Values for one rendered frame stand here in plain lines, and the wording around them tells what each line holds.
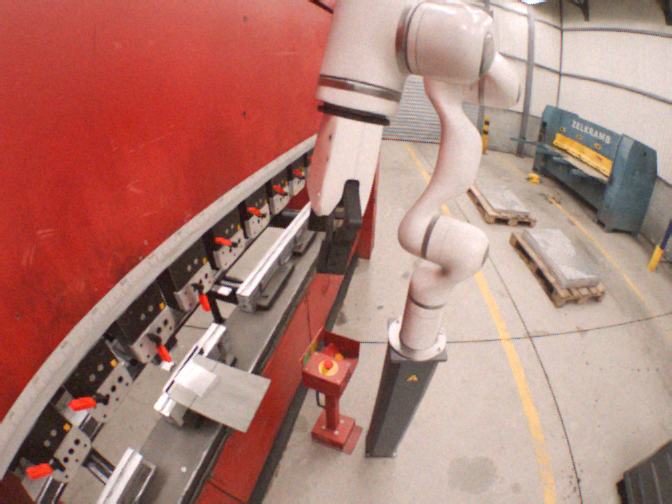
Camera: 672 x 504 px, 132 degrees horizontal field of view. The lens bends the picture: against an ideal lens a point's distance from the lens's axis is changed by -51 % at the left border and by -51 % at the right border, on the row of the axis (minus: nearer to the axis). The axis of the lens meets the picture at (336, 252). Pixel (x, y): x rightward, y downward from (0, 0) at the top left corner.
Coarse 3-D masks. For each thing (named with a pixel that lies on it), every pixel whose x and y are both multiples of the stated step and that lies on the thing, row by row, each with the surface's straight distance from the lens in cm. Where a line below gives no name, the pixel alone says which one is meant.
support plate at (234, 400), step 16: (208, 368) 96; (224, 368) 94; (224, 384) 91; (240, 384) 90; (256, 384) 89; (176, 400) 93; (192, 400) 91; (208, 400) 90; (224, 400) 88; (240, 400) 87; (256, 400) 86; (208, 416) 87; (224, 416) 86; (240, 416) 85
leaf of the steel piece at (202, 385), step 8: (200, 368) 96; (192, 376) 96; (200, 376) 95; (208, 376) 94; (216, 376) 90; (184, 384) 95; (192, 384) 94; (200, 384) 93; (208, 384) 92; (200, 392) 92; (208, 392) 90
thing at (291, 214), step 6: (282, 210) 200; (288, 210) 204; (294, 210) 202; (300, 210) 201; (276, 216) 204; (282, 216) 202; (288, 216) 200; (294, 216) 199; (270, 222) 209; (276, 222) 207; (282, 222) 205; (288, 222) 203; (282, 228) 206
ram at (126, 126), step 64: (0, 0) 61; (64, 0) 64; (128, 0) 72; (192, 0) 86; (256, 0) 114; (0, 64) 57; (64, 64) 61; (128, 64) 68; (192, 64) 82; (256, 64) 109; (320, 64) 173; (0, 128) 55; (64, 128) 59; (128, 128) 67; (192, 128) 81; (256, 128) 109; (0, 192) 55; (64, 192) 59; (128, 192) 67; (192, 192) 82; (0, 256) 55; (64, 256) 60; (128, 256) 69; (0, 320) 58; (64, 320) 63; (0, 384) 62
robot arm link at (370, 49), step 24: (336, 0) 32; (360, 0) 29; (384, 0) 29; (408, 0) 29; (336, 24) 30; (360, 24) 28; (384, 24) 27; (336, 48) 29; (360, 48) 28; (384, 48) 27; (336, 72) 28; (360, 72) 27; (384, 72) 28; (408, 72) 29
